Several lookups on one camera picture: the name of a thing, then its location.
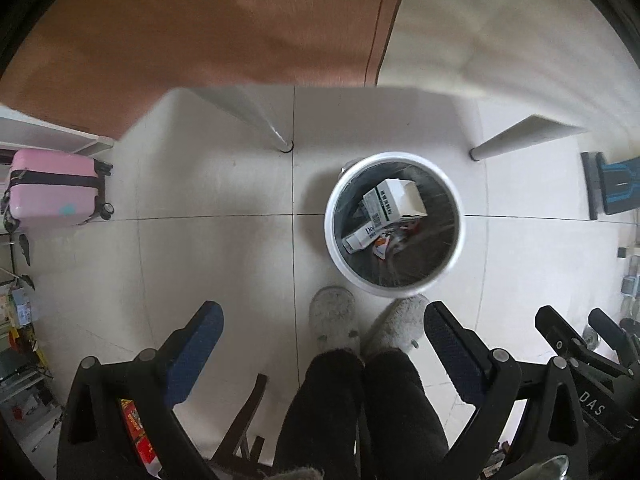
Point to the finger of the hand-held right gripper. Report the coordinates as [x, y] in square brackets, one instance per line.
[552, 327]
[612, 332]

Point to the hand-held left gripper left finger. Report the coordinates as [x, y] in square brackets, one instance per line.
[197, 340]

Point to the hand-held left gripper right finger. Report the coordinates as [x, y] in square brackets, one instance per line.
[452, 345]

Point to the white round trash bin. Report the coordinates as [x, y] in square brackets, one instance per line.
[452, 195]

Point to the person's right grey slipper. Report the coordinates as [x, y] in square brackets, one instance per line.
[395, 330]

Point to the person's grey slipper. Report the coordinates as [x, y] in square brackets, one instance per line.
[332, 320]
[395, 330]

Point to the person's right leg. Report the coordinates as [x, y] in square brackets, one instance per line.
[400, 410]

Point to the person's leg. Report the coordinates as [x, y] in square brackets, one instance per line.
[320, 410]
[400, 410]

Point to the dark wooden chair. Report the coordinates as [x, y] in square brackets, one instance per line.
[245, 430]

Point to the red snack packet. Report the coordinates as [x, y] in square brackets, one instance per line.
[137, 430]

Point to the orange snack wrapper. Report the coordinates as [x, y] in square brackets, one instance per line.
[382, 246]

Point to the person's left grey slipper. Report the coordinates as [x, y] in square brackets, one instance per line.
[332, 320]

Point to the person's left leg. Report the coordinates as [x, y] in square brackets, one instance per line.
[320, 410]

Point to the small white carton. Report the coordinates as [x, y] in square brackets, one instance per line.
[357, 240]

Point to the black and blue appliance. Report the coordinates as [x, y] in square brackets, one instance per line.
[615, 185]

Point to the large white green carton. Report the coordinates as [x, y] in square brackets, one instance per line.
[395, 202]

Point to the cluttered storage rack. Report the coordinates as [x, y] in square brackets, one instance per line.
[20, 330]

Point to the pink suitcase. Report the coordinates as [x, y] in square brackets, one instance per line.
[50, 190]

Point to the white shelf board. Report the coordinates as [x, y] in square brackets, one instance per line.
[45, 132]

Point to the white table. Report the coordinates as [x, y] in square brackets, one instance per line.
[500, 35]

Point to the brown wooden table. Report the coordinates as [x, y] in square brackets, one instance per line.
[175, 30]

